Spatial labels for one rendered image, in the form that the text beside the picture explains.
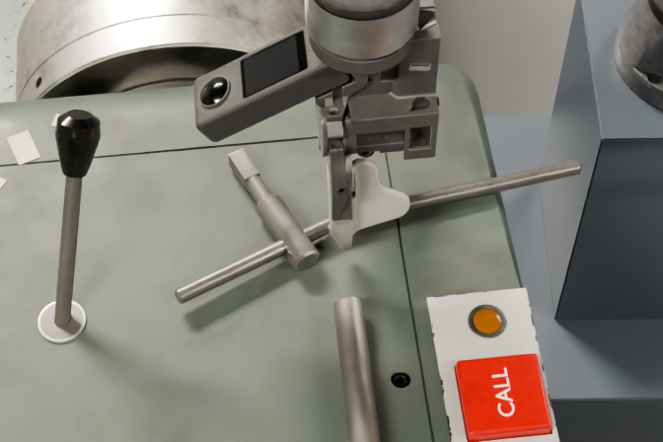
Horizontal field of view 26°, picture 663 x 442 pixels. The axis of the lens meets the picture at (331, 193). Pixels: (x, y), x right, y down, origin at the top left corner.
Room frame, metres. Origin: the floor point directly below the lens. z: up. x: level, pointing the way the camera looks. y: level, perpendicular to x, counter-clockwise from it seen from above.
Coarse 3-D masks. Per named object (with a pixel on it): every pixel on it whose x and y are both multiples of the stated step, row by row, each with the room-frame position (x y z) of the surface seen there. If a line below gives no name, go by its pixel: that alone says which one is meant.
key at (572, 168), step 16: (576, 160) 0.67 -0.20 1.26; (512, 176) 0.65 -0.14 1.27; (528, 176) 0.65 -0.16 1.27; (544, 176) 0.65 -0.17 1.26; (560, 176) 0.65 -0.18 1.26; (432, 192) 0.63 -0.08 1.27; (448, 192) 0.63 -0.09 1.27; (464, 192) 0.63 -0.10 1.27; (480, 192) 0.64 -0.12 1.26; (416, 208) 0.62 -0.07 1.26; (320, 224) 0.60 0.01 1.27; (256, 256) 0.57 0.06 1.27; (272, 256) 0.57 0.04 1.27; (224, 272) 0.56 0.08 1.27; (240, 272) 0.56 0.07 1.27; (192, 288) 0.54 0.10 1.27; (208, 288) 0.54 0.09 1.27
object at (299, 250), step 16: (240, 160) 0.66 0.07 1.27; (240, 176) 0.65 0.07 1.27; (256, 176) 0.65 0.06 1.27; (256, 192) 0.63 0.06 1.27; (272, 208) 0.61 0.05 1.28; (288, 208) 0.62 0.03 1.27; (272, 224) 0.60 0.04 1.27; (288, 224) 0.60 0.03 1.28; (288, 240) 0.58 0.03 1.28; (304, 240) 0.58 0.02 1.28; (288, 256) 0.57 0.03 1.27; (304, 256) 0.57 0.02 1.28
